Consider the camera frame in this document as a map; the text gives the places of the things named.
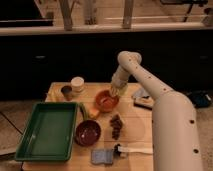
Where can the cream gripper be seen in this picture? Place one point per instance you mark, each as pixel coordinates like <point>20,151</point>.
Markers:
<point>118,91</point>

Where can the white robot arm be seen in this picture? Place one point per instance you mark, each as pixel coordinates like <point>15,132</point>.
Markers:
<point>175,137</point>

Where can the orange-red bowl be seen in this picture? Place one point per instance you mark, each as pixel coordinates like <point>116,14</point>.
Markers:
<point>107,106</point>

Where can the dark red bowl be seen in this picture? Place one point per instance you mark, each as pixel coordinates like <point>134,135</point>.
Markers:
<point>87,133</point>

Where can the grey and black block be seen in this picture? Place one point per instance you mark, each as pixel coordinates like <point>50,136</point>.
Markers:
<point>142,99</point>

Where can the brown grape cluster toy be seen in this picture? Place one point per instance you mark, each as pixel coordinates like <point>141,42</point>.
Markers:
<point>117,124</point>

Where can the toy carrot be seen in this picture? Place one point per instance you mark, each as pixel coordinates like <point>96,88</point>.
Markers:
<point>89,112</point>

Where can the white lidded jar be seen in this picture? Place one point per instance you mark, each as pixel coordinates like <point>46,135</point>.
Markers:
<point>77,84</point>

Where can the small metal cup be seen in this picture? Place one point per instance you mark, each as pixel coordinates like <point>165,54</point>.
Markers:
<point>67,92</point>

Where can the blue grey sponge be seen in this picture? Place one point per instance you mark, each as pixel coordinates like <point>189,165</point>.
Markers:
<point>102,156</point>

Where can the green plastic tray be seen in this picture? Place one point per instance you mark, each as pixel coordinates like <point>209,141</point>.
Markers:
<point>48,136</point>

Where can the blue black object on floor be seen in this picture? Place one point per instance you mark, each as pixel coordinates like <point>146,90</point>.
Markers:
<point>200,99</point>

